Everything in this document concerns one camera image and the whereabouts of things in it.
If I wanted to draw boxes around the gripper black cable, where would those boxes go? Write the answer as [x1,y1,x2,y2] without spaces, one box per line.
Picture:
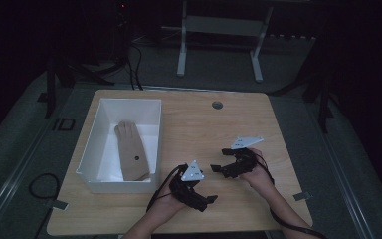
[252,151,328,239]
[145,164,184,214]

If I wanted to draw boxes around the black tripod stand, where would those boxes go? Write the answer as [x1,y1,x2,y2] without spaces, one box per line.
[36,3,137,120]

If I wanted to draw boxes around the person's left hand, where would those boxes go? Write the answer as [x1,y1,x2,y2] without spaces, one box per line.
[146,187,189,221]

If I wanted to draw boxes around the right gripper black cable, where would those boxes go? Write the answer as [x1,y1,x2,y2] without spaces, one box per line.
[252,151,328,239]

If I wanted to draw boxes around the white metal stand frame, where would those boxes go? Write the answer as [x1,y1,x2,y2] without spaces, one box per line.
[161,0,275,84]

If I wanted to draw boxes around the black looped floor cable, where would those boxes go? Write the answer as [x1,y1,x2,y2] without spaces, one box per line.
[28,172,62,201]

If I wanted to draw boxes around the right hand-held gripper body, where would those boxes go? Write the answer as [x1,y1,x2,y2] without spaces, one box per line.
[221,135,265,179]

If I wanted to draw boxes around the person's right hand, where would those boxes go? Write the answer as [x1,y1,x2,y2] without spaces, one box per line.
[239,147,276,201]

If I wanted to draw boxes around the white rectangular box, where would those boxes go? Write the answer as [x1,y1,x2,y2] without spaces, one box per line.
[75,98,163,195]

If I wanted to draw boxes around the black hanging cables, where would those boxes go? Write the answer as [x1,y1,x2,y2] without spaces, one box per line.
[125,43,144,92]

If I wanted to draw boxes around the beige glove with dark button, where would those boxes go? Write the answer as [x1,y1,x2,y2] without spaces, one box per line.
[113,120,152,182]

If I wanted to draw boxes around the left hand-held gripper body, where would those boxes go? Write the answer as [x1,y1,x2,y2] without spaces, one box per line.
[168,159,211,213]

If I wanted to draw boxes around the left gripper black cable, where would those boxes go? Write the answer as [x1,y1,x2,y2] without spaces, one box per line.
[145,164,184,214]

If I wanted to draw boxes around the grey tape piece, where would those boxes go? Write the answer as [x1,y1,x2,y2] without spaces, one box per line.
[50,199,70,212]
[292,191,313,202]

